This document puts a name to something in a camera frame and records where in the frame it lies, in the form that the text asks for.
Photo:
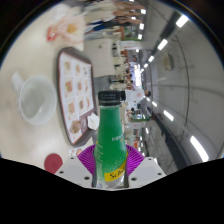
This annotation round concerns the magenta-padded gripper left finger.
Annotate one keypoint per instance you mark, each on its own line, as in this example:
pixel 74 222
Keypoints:
pixel 73 170

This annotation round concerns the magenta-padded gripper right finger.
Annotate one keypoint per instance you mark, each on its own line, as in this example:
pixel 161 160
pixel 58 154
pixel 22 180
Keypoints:
pixel 145 170

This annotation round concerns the green drink bottle black cap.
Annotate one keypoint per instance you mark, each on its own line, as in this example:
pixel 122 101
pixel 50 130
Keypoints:
pixel 110 140

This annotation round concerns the colourful printed leaflet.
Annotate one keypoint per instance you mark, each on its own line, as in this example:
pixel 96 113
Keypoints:
pixel 74 152

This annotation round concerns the flat round red coaster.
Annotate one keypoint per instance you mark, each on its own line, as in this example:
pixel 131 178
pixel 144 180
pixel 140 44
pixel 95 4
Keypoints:
pixel 53 163

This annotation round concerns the crumpled white napkin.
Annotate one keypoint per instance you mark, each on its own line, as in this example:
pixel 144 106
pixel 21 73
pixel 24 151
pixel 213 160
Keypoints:
pixel 93 121

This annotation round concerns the dark brown food tray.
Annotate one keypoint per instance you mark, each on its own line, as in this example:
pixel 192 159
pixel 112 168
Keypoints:
pixel 58 100

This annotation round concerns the white polka dot mug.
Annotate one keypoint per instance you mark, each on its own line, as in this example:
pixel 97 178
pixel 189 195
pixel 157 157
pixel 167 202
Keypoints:
pixel 36 100

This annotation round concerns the printed paper tray liner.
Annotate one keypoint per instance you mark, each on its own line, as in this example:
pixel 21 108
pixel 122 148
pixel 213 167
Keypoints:
pixel 75 90

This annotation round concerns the ceiling air conditioner unit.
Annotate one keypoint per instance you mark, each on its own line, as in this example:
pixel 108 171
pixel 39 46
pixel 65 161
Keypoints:
pixel 167 62

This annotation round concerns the ceiling light strips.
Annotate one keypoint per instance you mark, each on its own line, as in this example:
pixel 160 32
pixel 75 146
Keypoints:
pixel 162 44

